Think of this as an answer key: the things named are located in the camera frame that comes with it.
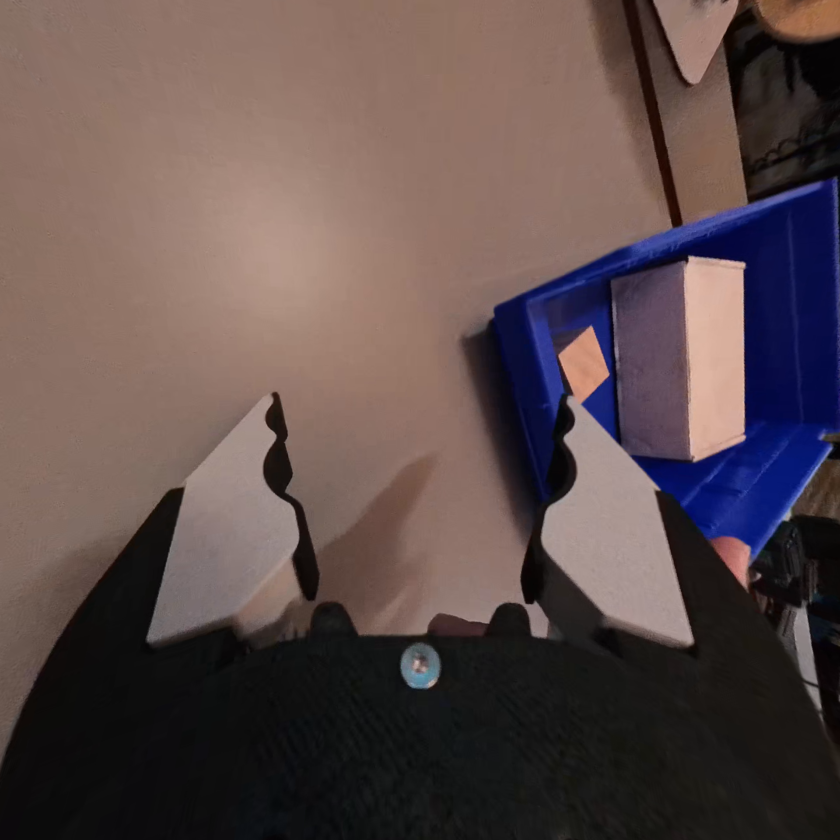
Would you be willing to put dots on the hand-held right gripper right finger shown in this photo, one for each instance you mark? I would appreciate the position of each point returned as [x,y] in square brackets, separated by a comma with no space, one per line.
[610,538]

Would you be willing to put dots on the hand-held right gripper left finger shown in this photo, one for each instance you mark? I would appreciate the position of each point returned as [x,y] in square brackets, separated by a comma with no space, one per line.
[223,525]

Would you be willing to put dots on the blue plastic bin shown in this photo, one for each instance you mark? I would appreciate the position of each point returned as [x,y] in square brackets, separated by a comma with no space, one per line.
[787,295]

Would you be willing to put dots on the grey desk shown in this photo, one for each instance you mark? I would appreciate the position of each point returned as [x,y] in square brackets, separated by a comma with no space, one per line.
[262,197]

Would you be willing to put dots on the tan wooden block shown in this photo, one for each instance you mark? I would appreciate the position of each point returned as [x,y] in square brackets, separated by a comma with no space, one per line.
[584,364]

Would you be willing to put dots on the large wooden block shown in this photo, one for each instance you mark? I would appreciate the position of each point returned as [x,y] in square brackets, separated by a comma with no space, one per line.
[656,361]

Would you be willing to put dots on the grey table with brown edge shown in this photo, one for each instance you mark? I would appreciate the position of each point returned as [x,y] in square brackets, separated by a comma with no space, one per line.
[709,144]

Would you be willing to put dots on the silver tablet stand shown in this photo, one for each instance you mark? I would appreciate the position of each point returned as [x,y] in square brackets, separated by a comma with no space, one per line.
[689,39]

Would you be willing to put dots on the wooden board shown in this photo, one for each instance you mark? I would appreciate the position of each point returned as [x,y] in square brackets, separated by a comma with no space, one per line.
[800,16]

